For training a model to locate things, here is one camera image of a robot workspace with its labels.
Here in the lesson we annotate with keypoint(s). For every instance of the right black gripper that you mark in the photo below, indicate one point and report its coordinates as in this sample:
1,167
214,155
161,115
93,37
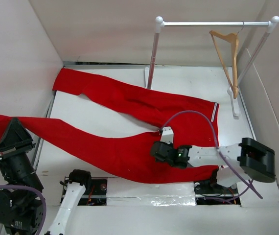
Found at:
165,143

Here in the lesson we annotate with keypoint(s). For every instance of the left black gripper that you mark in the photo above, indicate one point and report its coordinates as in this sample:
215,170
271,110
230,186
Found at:
16,138

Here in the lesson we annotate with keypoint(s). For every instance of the red trousers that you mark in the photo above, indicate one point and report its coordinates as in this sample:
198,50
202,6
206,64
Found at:
193,121

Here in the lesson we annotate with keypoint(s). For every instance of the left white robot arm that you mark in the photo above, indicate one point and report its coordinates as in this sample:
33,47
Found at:
23,208

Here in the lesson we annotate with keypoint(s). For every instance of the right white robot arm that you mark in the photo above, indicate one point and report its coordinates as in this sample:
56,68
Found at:
248,160

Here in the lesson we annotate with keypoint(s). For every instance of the wooden clothes hanger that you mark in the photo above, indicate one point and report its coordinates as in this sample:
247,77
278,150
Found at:
233,40

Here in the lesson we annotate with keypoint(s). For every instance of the silver tape strip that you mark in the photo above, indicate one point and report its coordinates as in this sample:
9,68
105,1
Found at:
121,192

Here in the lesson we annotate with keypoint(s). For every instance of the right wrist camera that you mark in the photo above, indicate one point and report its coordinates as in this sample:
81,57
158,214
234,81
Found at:
167,135

